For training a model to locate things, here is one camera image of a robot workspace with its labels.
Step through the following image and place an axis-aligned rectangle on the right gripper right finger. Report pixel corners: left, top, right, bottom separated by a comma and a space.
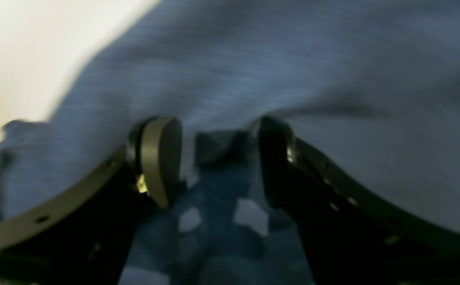
257, 117, 460, 285

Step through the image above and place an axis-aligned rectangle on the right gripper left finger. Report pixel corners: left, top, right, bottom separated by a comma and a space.
0, 116, 182, 285

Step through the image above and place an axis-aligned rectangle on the dark blue t-shirt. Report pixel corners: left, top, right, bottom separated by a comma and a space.
0, 0, 460, 285

